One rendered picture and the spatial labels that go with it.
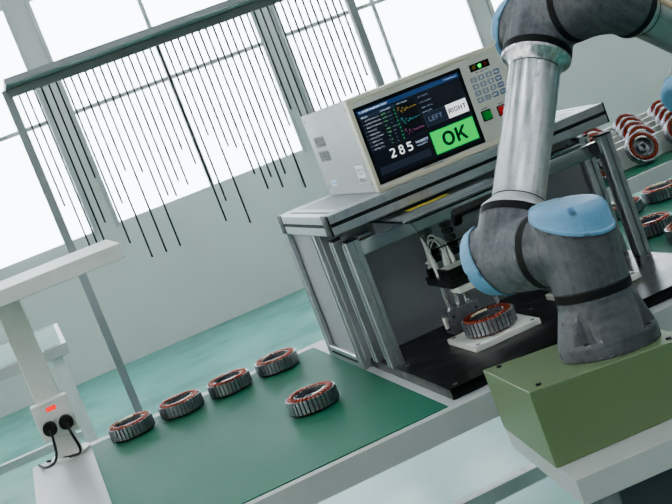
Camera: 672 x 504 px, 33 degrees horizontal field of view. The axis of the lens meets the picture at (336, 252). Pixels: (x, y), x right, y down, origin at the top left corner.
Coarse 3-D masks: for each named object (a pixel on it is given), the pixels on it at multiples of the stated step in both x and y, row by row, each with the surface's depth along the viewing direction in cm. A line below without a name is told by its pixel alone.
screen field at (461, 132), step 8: (464, 120) 244; (472, 120) 245; (440, 128) 243; (448, 128) 243; (456, 128) 244; (464, 128) 244; (472, 128) 245; (432, 136) 242; (440, 136) 243; (448, 136) 243; (456, 136) 244; (464, 136) 244; (472, 136) 245; (440, 144) 243; (448, 144) 243; (456, 144) 244; (440, 152) 243
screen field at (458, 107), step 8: (448, 104) 243; (456, 104) 244; (464, 104) 244; (432, 112) 242; (440, 112) 243; (448, 112) 243; (456, 112) 244; (464, 112) 244; (432, 120) 242; (440, 120) 243
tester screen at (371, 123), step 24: (408, 96) 241; (432, 96) 242; (456, 96) 244; (360, 120) 238; (384, 120) 239; (408, 120) 241; (456, 120) 244; (384, 144) 239; (432, 144) 242; (408, 168) 241
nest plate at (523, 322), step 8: (520, 320) 232; (528, 320) 229; (536, 320) 228; (512, 328) 228; (520, 328) 227; (528, 328) 228; (456, 336) 238; (464, 336) 236; (488, 336) 229; (496, 336) 227; (504, 336) 226; (512, 336) 227; (456, 344) 234; (464, 344) 230; (472, 344) 228; (480, 344) 225; (488, 344) 225
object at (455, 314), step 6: (462, 300) 249; (468, 300) 247; (474, 300) 245; (456, 306) 246; (462, 306) 245; (468, 306) 245; (474, 306) 245; (444, 312) 246; (450, 312) 244; (456, 312) 244; (462, 312) 245; (468, 312) 245; (450, 318) 244; (456, 318) 244; (462, 318) 245; (450, 324) 245; (456, 324) 244; (450, 330) 247; (456, 330) 244; (462, 330) 245
